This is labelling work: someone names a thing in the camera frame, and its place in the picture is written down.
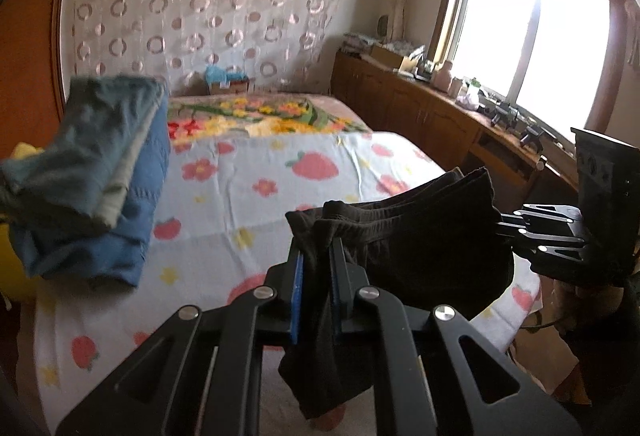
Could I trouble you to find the yellow cloth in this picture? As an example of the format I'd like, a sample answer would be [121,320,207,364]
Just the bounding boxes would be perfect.
[0,141,41,312]

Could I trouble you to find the cardboard box with blue cloth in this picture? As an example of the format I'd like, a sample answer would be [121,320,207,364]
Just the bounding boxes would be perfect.
[204,66,250,96]

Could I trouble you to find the black tool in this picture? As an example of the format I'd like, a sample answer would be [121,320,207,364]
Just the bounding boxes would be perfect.
[492,101,551,152]

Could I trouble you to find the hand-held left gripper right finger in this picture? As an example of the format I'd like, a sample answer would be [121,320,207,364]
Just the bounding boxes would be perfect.
[327,241,582,436]

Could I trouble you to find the circle pattern sheer cloth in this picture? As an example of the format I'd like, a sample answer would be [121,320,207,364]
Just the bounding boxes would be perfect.
[60,0,351,99]

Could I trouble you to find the black pants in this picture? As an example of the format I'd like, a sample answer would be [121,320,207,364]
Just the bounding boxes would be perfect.
[277,167,516,421]

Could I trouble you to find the window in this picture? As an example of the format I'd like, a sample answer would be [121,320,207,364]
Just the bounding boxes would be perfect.
[430,0,626,137]

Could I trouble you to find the wooden cabinet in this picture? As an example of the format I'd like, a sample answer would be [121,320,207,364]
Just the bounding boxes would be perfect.
[330,51,581,204]

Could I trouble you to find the floral beige blanket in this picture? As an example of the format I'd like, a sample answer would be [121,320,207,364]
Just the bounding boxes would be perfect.
[167,92,373,152]

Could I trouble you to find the folded light blue jeans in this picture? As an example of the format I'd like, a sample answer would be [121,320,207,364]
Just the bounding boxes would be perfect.
[0,75,168,233]

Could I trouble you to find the pink container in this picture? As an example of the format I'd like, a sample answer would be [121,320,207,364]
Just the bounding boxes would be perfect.
[432,60,457,90]

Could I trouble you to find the wooden headboard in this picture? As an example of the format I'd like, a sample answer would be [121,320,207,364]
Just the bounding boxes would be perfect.
[0,0,81,167]

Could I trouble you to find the folded dark blue jeans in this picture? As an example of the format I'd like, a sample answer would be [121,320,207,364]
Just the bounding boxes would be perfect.
[10,98,172,289]

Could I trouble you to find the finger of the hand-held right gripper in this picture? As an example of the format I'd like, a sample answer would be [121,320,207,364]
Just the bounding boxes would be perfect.
[505,227,588,262]
[497,203,584,228]

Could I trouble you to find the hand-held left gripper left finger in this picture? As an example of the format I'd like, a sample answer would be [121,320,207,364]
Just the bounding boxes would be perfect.
[55,251,306,436]

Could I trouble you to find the strawberry print white blanket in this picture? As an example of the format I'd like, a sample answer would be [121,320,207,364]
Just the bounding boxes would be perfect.
[15,131,543,436]

